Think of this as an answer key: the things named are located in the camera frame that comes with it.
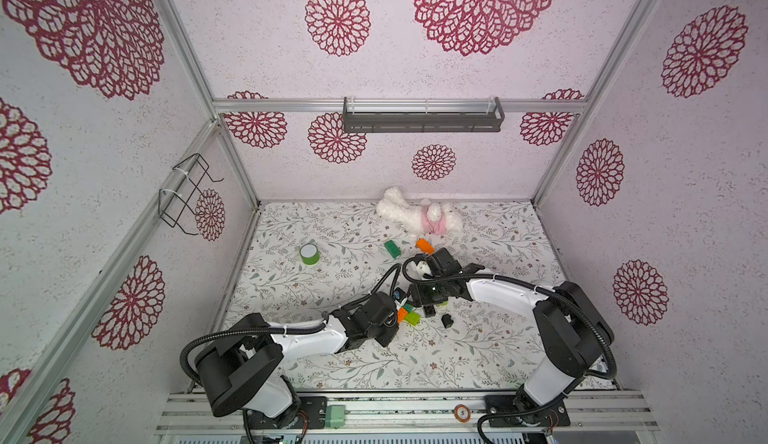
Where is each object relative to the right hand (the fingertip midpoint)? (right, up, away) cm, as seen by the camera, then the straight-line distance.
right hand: (408, 295), depth 89 cm
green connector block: (-19, -25, -18) cm, 36 cm away
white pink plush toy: (+6, +24, +14) cm, 28 cm away
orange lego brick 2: (-2, -5, -2) cm, 5 cm away
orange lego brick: (+7, +14, +17) cm, 23 cm away
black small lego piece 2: (+12, -7, -1) cm, 14 cm away
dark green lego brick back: (-4, +13, +17) cm, 22 cm away
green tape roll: (-32, +12, +11) cm, 36 cm away
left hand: (-5, -8, -2) cm, 10 cm away
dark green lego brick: (0, -2, -4) cm, 5 cm away
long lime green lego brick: (+1, -7, 0) cm, 7 cm away
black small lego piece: (+6, -5, +1) cm, 8 cm away
